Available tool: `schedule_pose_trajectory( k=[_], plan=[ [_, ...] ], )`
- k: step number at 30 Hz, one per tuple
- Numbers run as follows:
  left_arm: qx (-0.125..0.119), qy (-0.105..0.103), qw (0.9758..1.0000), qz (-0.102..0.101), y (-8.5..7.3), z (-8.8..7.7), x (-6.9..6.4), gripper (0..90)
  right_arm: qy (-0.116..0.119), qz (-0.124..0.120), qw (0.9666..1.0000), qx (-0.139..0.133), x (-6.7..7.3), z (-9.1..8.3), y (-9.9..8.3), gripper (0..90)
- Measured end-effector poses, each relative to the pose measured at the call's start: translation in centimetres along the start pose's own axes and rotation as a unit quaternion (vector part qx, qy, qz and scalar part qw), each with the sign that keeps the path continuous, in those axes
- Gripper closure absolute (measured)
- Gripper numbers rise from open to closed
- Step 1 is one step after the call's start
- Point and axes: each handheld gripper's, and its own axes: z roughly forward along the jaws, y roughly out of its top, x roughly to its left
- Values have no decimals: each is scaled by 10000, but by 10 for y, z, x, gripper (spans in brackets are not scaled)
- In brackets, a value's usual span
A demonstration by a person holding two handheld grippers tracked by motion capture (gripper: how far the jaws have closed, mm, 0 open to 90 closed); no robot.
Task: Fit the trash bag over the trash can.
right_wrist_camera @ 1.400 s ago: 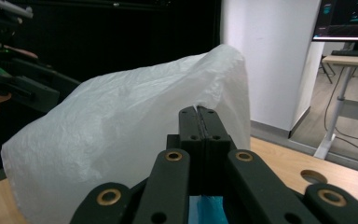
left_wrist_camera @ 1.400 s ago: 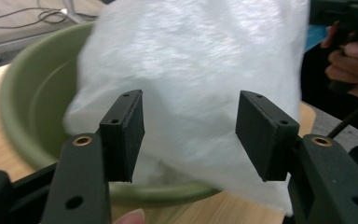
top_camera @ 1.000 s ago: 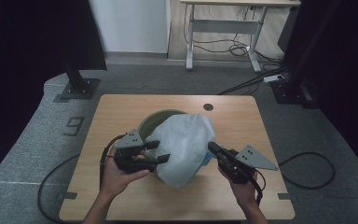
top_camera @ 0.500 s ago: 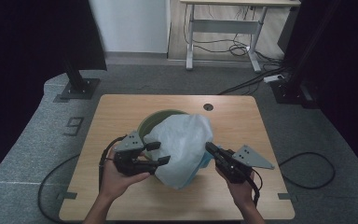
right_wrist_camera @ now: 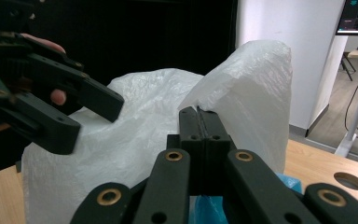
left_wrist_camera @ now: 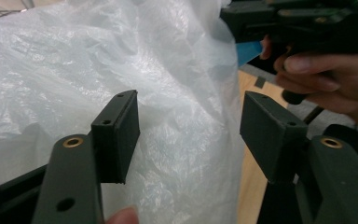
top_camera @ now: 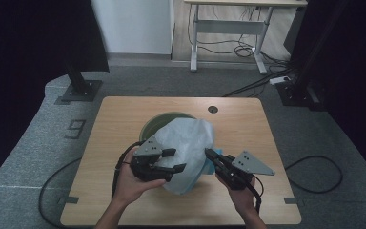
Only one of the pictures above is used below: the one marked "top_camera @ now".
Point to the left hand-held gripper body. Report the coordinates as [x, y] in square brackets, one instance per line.
[147, 165]

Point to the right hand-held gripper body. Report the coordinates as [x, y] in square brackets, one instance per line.
[244, 168]

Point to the white plastic bag blue hem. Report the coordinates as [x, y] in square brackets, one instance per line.
[187, 143]

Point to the green plastic bin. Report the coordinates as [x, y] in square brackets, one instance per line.
[158, 122]

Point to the person's left hand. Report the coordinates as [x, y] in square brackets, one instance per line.
[128, 187]

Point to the person's right hand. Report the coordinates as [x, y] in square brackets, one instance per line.
[243, 198]

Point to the grey tape strip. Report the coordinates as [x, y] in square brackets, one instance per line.
[68, 200]
[290, 200]

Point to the white power strip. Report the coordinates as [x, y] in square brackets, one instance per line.
[279, 80]

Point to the white desk with metal legs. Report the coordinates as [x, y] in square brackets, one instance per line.
[228, 27]

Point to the black curtain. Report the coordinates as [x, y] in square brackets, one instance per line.
[19, 63]
[355, 79]

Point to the black stand with base plate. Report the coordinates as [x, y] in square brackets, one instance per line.
[81, 87]
[294, 95]

